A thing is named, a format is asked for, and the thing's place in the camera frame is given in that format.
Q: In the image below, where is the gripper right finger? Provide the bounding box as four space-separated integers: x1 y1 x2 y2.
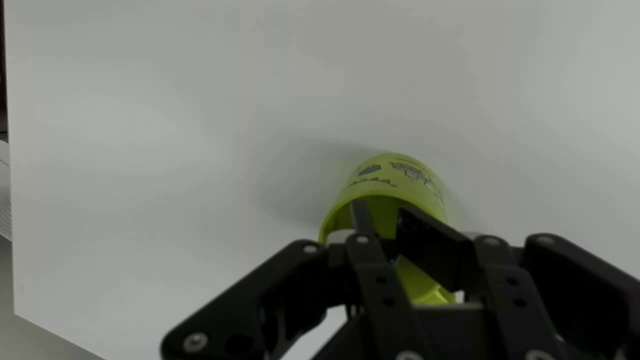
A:
396 205 640 360

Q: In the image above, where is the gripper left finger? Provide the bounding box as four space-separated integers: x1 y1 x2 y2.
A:
160 199 422 360

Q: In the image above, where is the green printed plastic cup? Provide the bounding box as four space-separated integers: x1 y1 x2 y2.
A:
317 152 457 306

